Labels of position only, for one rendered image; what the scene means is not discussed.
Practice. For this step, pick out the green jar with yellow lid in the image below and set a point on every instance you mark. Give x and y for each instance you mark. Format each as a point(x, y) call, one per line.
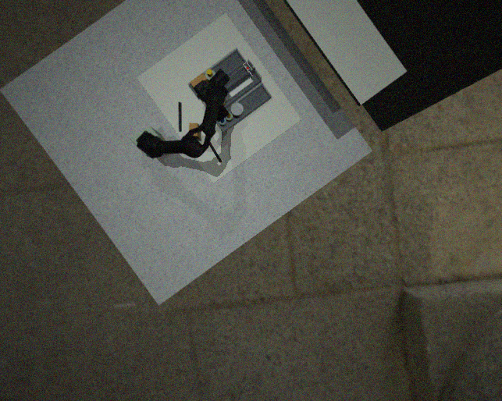
point(209, 74)

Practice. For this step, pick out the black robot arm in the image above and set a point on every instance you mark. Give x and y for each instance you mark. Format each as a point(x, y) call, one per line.
point(214, 93)

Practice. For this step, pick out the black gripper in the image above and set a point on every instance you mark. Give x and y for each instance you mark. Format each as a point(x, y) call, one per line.
point(223, 113)

